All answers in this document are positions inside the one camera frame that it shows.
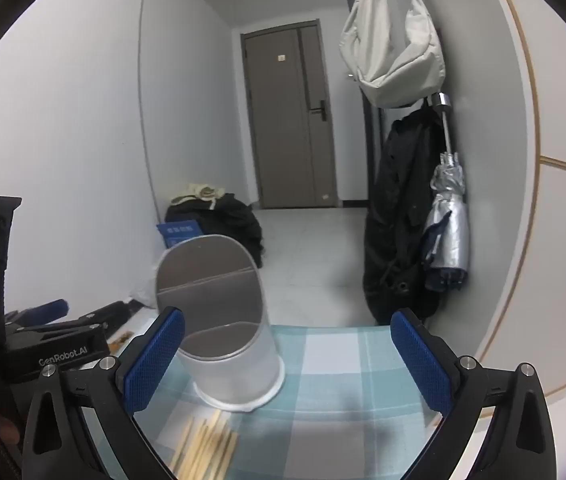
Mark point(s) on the white panel with wooden trim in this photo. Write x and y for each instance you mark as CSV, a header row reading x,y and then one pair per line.
x,y
553,210

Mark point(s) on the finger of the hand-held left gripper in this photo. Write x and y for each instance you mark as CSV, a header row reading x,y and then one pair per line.
x,y
48,307
108,314

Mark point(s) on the black hanging jacket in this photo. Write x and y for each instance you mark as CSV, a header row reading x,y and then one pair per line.
x,y
398,220

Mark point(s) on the white utensil holder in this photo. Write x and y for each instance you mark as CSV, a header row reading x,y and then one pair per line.
x,y
243,360

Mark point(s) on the black clothes pile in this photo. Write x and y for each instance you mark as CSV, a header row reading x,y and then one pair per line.
x,y
233,225

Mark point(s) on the teal checkered tablecloth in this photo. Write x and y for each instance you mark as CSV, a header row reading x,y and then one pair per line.
x,y
333,385

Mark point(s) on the white hanging bag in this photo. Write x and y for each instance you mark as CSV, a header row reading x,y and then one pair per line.
x,y
393,45

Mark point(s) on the grey wall conduit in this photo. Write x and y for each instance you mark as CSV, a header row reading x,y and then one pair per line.
x,y
140,85

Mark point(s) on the pile of wooden chopsticks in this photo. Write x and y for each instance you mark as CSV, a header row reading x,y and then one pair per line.
x,y
208,440

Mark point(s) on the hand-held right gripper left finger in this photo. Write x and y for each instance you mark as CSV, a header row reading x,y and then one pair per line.
x,y
155,360

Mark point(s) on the blue cardboard box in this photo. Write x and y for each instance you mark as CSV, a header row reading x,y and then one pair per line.
x,y
178,232

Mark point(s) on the silver folded umbrella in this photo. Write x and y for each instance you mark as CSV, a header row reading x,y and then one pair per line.
x,y
445,230

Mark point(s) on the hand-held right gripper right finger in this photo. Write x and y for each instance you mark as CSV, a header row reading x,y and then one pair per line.
x,y
420,365

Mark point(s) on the grey plastic mailer bag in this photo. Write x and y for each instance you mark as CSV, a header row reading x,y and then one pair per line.
x,y
144,296

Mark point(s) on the beige cloth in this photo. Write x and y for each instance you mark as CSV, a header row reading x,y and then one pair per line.
x,y
198,192

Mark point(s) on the grey-brown door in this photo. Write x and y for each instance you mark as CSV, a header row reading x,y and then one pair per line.
x,y
288,125

